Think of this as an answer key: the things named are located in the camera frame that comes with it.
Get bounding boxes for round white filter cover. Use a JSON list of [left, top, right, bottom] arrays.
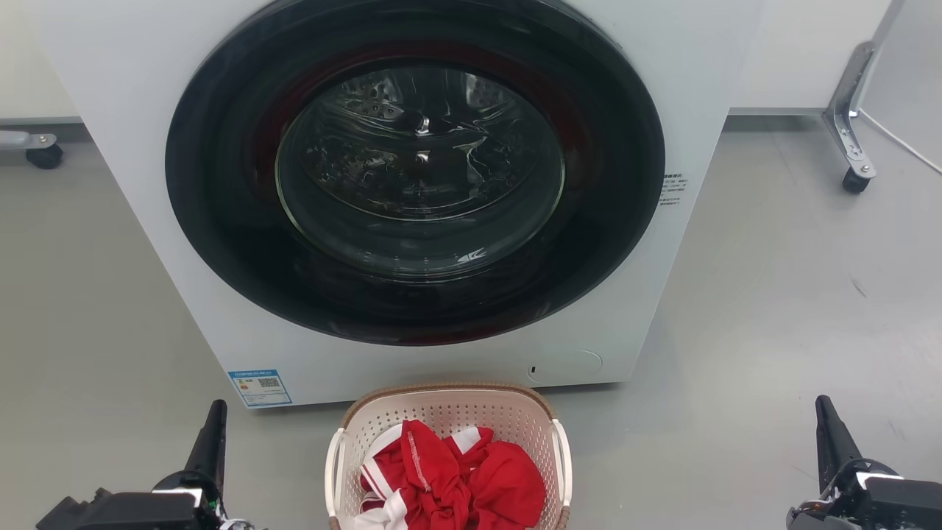
[[527, 350, 603, 384]]

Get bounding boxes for thin white cable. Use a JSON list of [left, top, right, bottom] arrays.
[[857, 108, 942, 177]]

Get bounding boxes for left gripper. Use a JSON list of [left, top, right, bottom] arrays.
[[151, 400, 255, 530]]

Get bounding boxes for grey partition base rail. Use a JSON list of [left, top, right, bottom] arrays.
[[726, 107, 829, 119]]

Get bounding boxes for red and white garment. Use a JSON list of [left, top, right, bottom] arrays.
[[355, 420, 548, 530]]

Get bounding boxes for cream perforated plastic laundry basket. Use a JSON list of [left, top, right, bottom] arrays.
[[325, 382, 573, 530]]

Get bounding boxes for grey metal frame leg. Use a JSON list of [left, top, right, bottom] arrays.
[[822, 40, 879, 178], [0, 130, 58, 152]]

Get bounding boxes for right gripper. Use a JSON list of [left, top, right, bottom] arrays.
[[786, 395, 900, 530]]

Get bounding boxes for white front-load washing machine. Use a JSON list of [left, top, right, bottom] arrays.
[[29, 0, 766, 410]]

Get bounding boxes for round black glass washer door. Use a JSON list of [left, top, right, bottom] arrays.
[[165, 0, 666, 347]]

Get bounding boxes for blue energy label sticker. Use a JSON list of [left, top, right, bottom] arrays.
[[227, 369, 294, 409]]

